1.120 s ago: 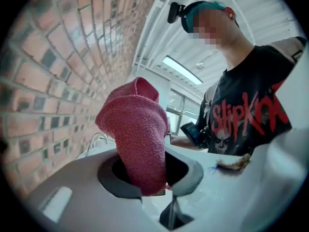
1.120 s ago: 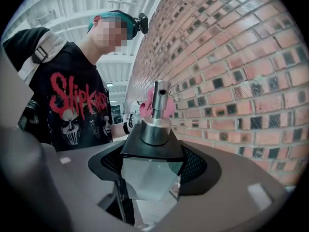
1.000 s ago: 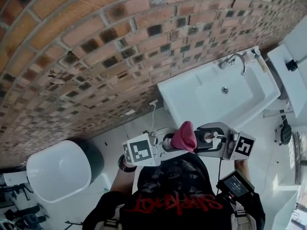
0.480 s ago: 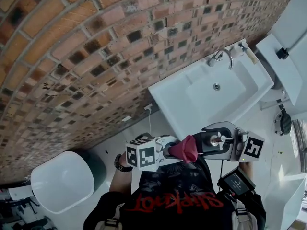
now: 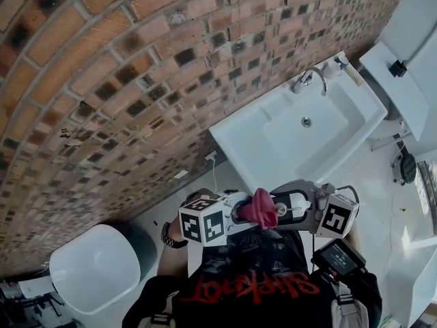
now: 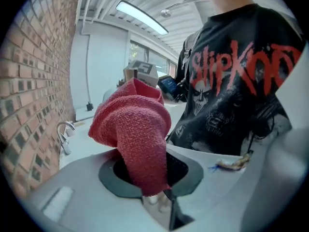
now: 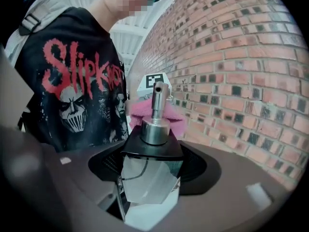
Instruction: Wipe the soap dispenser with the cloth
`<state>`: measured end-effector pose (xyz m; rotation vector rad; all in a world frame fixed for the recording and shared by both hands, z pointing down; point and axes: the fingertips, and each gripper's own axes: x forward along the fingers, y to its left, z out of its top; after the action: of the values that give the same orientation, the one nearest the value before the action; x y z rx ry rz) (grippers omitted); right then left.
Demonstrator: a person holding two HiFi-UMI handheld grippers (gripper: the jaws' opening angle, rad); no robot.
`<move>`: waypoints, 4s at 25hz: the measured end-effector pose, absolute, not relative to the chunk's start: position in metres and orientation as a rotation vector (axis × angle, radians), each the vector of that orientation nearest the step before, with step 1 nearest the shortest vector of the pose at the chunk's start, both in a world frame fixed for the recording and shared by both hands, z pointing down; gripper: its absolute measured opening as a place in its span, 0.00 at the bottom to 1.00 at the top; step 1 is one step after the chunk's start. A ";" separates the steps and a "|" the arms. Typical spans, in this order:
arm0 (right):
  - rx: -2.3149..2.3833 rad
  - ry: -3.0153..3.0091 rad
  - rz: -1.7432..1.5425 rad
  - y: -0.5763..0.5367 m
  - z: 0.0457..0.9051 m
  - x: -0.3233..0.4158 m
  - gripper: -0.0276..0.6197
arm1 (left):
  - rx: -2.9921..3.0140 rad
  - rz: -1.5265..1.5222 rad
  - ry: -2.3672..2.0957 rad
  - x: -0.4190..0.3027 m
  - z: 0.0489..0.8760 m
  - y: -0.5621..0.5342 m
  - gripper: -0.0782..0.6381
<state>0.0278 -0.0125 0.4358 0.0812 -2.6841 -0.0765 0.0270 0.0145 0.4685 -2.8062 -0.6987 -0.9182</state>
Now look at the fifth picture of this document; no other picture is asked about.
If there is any white soap bottle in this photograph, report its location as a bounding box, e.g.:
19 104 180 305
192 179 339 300
322 53 349 80

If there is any black wristwatch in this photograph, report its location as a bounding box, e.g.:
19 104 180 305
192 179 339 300
161 221 189 250

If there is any white side table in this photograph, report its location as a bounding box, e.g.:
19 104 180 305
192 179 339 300
358 41 430 143

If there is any white cabinet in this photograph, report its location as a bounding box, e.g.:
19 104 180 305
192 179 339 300
384 232 437 324

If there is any white toilet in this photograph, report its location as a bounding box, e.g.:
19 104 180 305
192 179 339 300
49 221 158 316

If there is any window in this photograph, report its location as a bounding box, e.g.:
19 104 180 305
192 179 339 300
417 160 437 236

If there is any white cable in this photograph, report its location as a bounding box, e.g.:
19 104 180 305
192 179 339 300
210 158 220 194

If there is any person in black shirt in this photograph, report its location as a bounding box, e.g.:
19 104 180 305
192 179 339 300
128 217 382 328

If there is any white sink basin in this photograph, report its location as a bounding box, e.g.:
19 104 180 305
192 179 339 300
208 50 389 191

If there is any pink cloth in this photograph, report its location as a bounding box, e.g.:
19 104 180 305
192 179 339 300
237 187 279 230

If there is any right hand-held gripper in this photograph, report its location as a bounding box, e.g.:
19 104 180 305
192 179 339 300
270 180 361 241

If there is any small black box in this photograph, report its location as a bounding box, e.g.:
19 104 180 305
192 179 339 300
389 59 408 79

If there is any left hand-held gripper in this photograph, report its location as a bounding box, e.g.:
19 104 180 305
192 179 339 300
178 190 264 248

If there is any chrome faucet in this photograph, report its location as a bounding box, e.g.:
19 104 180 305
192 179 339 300
290 67 329 97

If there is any black round grille device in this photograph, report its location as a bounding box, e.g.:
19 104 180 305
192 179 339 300
391 152 418 186

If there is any black recorder with screen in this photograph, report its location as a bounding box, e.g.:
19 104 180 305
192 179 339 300
311 238 368 282

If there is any grey harness strap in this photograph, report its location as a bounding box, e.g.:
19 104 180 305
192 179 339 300
140 312 178 328
330 292 370 328

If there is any beige flat strip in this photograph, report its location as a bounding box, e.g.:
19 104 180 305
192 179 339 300
343 67 363 88

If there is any person's left forearm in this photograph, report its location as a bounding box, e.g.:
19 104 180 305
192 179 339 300
156 213 191 278

